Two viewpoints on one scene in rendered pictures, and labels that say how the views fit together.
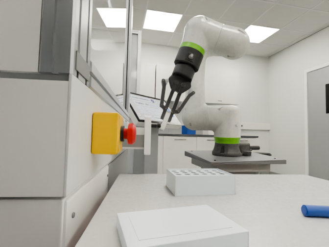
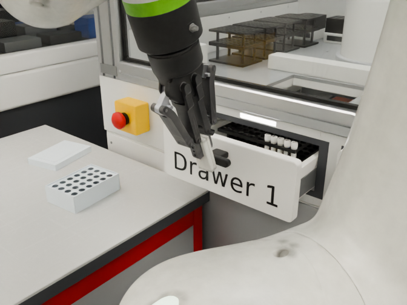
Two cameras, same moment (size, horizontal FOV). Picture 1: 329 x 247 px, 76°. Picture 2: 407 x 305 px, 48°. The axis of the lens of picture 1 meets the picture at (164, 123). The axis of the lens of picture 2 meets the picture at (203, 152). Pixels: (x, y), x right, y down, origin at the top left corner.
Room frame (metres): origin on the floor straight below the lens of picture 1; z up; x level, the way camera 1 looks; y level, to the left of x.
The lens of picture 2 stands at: (1.22, -0.48, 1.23)
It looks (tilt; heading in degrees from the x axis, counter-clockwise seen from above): 24 degrees down; 135
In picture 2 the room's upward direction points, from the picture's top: straight up
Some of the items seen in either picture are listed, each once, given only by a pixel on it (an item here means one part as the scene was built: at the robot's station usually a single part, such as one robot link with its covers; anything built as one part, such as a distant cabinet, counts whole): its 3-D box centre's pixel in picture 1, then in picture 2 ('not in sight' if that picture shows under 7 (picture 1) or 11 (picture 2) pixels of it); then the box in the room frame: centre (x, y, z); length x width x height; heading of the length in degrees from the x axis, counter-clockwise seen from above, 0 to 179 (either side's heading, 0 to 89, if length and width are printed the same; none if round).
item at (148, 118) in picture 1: (146, 135); (225, 167); (0.72, 0.06, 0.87); 0.29 x 0.02 x 0.11; 6
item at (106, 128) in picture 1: (110, 133); (131, 116); (0.39, 0.10, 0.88); 0.07 x 0.05 x 0.07; 6
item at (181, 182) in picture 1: (199, 180); (83, 187); (0.45, -0.08, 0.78); 0.12 x 0.08 x 0.04; 101
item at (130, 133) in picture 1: (128, 133); (120, 120); (0.39, 0.07, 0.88); 0.04 x 0.03 x 0.04; 6
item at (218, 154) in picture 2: (154, 126); (216, 155); (0.73, 0.03, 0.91); 0.07 x 0.04 x 0.01; 6
